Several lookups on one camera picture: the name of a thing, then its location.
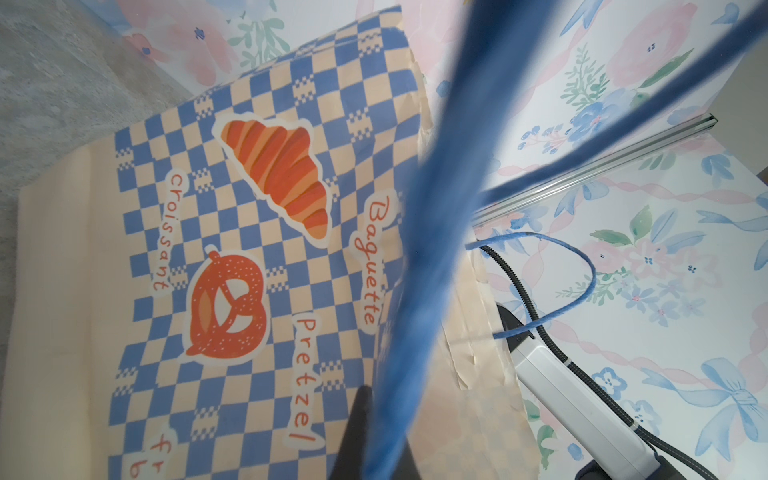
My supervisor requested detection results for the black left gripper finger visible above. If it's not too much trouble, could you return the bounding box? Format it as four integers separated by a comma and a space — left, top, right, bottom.
328, 385, 420, 480

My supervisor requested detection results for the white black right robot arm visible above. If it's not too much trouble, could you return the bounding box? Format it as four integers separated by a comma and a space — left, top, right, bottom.
506, 331, 683, 479

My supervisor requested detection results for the aluminium corner post right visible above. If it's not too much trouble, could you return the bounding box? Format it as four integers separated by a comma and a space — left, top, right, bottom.
472, 113, 718, 227

